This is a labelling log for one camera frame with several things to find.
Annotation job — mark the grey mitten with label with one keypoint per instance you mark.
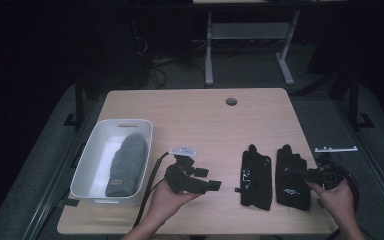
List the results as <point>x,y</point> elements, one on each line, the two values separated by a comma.
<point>126,163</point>

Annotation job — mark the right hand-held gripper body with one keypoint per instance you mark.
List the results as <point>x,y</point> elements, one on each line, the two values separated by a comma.
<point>328,173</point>

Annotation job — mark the black metal stand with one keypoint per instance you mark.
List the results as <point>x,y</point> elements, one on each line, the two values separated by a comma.
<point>354,100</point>
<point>79,100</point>

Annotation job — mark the person's left hand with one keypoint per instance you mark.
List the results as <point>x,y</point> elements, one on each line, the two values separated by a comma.
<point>166,203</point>

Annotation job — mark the white metal desk frame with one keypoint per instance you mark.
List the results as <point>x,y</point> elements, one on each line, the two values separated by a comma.
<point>246,30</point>

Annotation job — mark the black glove white print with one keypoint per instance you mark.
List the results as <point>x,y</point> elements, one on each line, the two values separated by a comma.
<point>255,166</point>
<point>291,200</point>

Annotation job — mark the white plastic bin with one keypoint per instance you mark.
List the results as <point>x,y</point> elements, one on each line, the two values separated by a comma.
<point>96,160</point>

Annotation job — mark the grey metal rail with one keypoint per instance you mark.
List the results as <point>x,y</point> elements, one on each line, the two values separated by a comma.
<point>56,173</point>
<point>370,160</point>

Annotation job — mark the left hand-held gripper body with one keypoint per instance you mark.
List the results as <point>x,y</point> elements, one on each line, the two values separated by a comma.
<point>180,176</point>

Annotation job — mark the person's right hand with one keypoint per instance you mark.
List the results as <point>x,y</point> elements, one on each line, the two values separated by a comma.
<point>338,203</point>

